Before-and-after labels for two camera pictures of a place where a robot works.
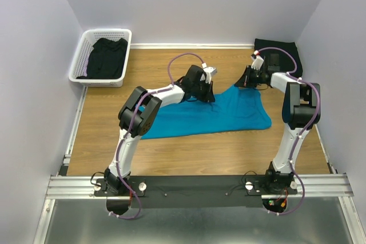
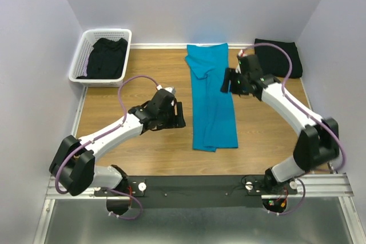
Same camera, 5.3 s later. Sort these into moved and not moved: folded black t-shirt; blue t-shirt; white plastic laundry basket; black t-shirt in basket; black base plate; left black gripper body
Moved: left black gripper body; blue t-shirt
Not moved: black base plate; folded black t-shirt; black t-shirt in basket; white plastic laundry basket
